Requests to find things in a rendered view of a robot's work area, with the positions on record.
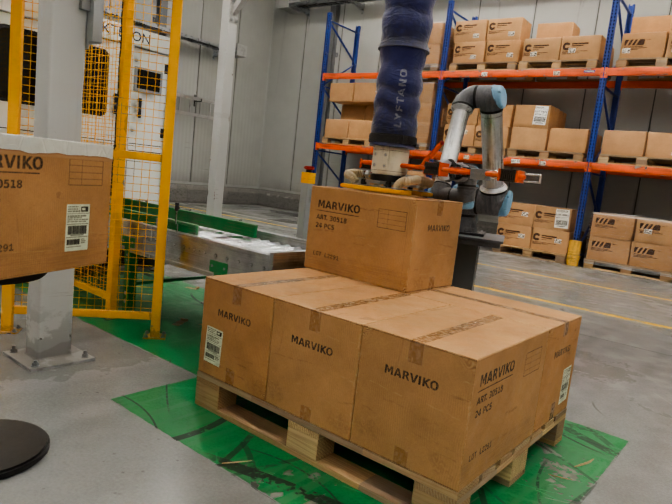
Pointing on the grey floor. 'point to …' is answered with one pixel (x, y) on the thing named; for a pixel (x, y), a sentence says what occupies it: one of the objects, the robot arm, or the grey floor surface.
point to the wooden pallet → (207, 393)
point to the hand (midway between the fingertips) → (440, 169)
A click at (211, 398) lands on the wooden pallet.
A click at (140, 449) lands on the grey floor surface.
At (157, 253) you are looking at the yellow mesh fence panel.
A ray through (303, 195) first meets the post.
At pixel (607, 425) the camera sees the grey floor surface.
